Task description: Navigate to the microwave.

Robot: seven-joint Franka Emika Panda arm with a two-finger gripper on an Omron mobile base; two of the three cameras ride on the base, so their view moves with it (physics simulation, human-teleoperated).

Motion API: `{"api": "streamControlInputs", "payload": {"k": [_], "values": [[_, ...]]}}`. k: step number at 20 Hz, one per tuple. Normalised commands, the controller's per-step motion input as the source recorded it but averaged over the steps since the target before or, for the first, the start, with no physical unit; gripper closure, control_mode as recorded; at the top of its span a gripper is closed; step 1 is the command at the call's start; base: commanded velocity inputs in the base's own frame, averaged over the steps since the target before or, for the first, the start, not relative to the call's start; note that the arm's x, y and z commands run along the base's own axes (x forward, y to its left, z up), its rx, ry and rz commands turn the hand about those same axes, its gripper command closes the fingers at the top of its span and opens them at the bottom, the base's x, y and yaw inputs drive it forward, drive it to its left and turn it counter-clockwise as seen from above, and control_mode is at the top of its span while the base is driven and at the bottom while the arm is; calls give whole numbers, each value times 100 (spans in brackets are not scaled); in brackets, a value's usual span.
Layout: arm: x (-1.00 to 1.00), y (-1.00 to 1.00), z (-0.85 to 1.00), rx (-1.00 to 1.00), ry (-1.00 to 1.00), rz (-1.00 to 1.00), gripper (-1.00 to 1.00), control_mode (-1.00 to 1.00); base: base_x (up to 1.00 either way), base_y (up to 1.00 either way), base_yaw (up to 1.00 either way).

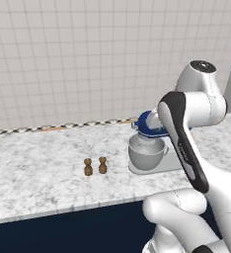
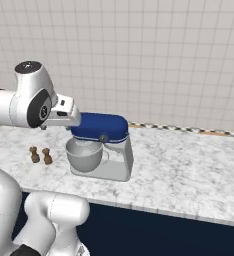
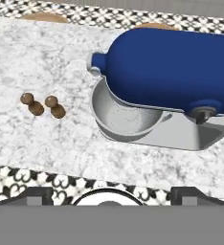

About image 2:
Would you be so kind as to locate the dark blue counter cabinet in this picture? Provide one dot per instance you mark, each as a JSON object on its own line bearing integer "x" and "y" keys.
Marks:
{"x": 155, "y": 236}

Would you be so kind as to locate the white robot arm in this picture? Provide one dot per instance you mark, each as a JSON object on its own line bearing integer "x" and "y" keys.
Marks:
{"x": 4, "y": 186}

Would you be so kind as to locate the grey mixer bowl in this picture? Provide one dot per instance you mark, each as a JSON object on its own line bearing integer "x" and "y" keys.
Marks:
{"x": 84, "y": 160}

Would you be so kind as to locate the brown wooden shaker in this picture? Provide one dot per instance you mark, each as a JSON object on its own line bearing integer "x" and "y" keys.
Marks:
{"x": 34, "y": 156}
{"x": 47, "y": 157}

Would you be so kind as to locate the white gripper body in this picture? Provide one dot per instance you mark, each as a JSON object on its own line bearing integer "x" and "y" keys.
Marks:
{"x": 66, "y": 118}

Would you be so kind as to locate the blue and grey stand mixer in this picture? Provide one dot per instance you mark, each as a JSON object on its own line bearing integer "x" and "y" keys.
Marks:
{"x": 102, "y": 125}

